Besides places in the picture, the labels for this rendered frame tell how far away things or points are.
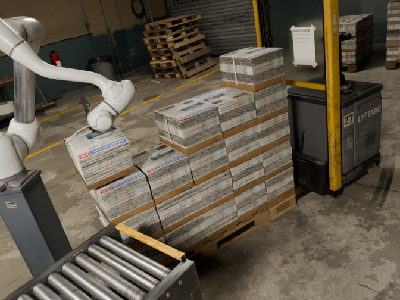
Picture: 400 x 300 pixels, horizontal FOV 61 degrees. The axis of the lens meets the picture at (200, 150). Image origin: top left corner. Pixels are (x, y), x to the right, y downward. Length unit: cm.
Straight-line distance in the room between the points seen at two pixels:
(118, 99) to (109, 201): 62
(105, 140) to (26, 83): 49
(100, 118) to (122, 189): 54
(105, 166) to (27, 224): 53
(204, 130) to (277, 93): 63
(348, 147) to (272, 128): 75
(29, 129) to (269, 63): 154
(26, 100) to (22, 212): 60
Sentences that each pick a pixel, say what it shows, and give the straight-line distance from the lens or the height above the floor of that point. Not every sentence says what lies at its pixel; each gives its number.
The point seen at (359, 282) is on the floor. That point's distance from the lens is 239.
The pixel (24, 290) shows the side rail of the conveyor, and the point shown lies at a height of 80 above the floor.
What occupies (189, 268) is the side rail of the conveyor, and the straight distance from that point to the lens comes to 138.
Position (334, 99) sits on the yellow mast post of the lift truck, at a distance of 264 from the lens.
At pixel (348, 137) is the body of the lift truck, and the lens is 296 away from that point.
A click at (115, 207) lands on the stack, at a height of 71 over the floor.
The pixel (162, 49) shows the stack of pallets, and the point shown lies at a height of 71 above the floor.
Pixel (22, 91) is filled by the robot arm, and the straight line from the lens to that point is 202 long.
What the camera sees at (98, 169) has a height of 97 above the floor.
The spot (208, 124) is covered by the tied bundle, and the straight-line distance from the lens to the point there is 216.
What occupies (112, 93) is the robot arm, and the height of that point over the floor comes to 137.
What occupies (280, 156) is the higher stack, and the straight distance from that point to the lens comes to 264.
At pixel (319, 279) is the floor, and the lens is 238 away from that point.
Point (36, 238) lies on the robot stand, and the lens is 216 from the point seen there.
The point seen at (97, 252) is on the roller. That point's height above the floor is 80.
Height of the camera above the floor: 172
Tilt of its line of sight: 24 degrees down
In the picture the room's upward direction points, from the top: 12 degrees counter-clockwise
